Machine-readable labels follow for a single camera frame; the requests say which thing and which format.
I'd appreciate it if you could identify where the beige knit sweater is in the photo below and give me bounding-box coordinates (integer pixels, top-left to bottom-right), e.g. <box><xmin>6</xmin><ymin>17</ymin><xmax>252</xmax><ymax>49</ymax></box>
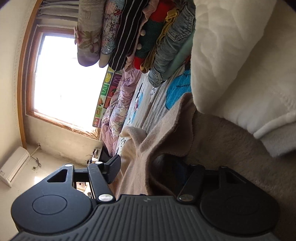
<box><xmin>114</xmin><ymin>93</ymin><xmax>295</xmax><ymax>240</ymax></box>

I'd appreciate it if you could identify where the white air conditioner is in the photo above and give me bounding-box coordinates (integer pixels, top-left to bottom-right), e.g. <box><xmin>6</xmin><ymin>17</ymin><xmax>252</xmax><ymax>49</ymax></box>
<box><xmin>1</xmin><ymin>147</ymin><xmax>30</xmax><ymax>187</ymax></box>

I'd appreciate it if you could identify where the pink purple quilt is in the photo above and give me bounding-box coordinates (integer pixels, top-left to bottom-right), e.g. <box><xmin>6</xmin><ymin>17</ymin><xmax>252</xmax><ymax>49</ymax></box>
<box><xmin>100</xmin><ymin>67</ymin><xmax>142</xmax><ymax>156</ymax></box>

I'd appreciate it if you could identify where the Mickey Mouse bed blanket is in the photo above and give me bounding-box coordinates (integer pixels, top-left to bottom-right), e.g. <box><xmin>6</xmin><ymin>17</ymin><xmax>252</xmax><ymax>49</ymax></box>
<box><xmin>119</xmin><ymin>67</ymin><xmax>196</xmax><ymax>159</ymax></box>

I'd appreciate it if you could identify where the colourful alphabet headboard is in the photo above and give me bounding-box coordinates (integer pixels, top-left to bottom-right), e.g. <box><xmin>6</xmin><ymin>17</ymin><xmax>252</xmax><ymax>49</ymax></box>
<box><xmin>92</xmin><ymin>66</ymin><xmax>122</xmax><ymax>128</ymax></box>

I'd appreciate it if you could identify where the cream fleece blanket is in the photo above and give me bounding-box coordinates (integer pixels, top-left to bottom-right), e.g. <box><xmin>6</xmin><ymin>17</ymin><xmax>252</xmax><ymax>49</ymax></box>
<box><xmin>191</xmin><ymin>1</ymin><xmax>295</xmax><ymax>157</ymax></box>

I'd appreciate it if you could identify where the grey window curtain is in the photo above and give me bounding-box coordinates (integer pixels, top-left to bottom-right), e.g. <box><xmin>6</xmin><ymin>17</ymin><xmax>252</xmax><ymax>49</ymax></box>
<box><xmin>36</xmin><ymin>1</ymin><xmax>79</xmax><ymax>28</ymax></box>

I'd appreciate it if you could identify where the black striped folded garment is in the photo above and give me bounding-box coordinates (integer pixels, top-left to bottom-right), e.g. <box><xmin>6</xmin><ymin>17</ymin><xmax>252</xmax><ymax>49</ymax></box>
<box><xmin>109</xmin><ymin>0</ymin><xmax>149</xmax><ymax>71</ymax></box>

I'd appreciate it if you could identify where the window with wooden frame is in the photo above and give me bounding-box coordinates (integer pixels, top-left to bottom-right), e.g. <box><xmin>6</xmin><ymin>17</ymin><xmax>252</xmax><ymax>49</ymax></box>
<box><xmin>17</xmin><ymin>1</ymin><xmax>100</xmax><ymax>144</ymax></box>

